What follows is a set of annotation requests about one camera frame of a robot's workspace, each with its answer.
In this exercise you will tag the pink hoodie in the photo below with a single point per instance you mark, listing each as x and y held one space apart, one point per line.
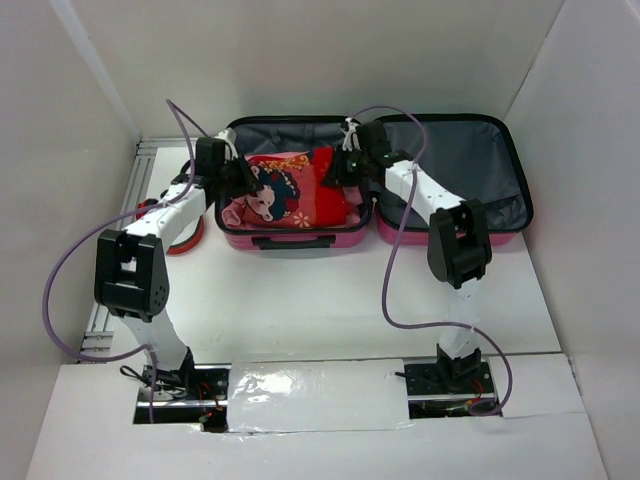
327 208

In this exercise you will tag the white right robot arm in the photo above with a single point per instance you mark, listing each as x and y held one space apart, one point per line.
458 248

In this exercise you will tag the pink hard-shell suitcase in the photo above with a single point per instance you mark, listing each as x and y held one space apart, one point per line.
474 155

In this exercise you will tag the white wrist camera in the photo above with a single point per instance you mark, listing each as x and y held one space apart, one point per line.
349 129
227 135

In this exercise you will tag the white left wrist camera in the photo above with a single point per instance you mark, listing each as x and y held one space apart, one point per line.
227 135

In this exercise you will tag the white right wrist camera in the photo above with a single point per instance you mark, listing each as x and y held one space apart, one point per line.
349 129

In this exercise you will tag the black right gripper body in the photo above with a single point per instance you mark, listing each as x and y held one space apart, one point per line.
342 166

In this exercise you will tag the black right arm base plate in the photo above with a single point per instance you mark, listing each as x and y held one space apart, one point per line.
431 397

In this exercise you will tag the red black headphones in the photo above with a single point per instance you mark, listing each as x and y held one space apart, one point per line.
170 223

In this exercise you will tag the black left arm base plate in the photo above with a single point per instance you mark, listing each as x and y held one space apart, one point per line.
202 400

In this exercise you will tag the red patterned blanket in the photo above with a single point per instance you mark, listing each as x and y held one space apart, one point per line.
296 174

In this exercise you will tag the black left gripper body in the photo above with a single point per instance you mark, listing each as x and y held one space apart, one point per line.
224 173

